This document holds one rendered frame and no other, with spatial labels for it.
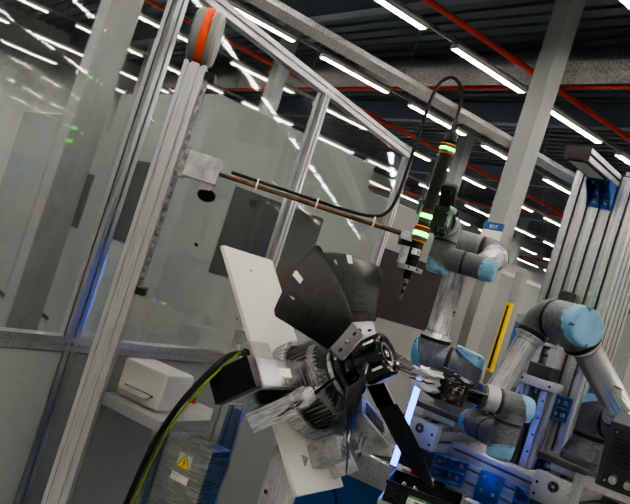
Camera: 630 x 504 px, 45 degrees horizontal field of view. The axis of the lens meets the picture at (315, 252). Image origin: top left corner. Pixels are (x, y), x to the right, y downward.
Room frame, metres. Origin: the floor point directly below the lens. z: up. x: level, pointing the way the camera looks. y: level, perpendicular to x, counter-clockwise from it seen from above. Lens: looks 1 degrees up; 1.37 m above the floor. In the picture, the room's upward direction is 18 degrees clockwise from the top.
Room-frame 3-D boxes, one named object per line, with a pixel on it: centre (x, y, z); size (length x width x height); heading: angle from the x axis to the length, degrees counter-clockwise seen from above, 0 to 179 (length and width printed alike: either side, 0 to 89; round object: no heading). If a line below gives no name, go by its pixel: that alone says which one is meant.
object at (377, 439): (2.17, -0.26, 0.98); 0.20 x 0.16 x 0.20; 60
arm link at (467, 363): (2.81, -0.65, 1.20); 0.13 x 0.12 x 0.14; 70
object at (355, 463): (2.08, -0.25, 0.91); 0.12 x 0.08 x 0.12; 60
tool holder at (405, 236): (2.11, -0.25, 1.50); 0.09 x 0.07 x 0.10; 95
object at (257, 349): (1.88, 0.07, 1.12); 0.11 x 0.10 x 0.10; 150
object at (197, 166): (2.05, 0.36, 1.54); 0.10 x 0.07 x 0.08; 95
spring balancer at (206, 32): (2.05, 0.45, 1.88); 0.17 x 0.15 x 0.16; 150
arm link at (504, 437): (2.20, -0.66, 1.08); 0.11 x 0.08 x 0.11; 24
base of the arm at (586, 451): (2.49, -1.03, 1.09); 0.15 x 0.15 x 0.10
